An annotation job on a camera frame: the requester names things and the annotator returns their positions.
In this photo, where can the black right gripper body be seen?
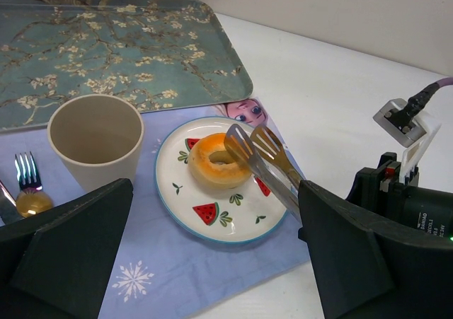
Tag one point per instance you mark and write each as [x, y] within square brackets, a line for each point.
[380, 191]

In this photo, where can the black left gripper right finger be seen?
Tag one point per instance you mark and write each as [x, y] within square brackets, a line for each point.
[367, 266]

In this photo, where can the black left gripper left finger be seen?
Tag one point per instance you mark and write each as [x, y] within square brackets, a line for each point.
[57, 264]

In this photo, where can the stainless steel tongs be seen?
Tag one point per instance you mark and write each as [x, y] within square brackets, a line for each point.
[241, 148]

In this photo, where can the orange bagel bread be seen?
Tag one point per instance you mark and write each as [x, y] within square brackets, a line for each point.
[214, 167]

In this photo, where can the gold spoon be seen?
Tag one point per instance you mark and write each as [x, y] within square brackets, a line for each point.
[31, 202]

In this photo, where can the iridescent knife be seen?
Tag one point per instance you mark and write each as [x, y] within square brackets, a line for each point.
[8, 210]

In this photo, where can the iridescent fork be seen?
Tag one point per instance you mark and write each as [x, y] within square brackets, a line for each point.
[27, 173]

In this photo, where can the beige cup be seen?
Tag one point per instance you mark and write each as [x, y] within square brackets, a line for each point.
[98, 138]

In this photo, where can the watermelon pattern white plate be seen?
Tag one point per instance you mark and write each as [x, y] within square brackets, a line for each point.
[240, 215]

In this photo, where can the floral teal serving tray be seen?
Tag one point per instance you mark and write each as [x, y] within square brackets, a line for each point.
[155, 54]

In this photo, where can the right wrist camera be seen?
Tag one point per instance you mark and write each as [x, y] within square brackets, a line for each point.
[415, 135]

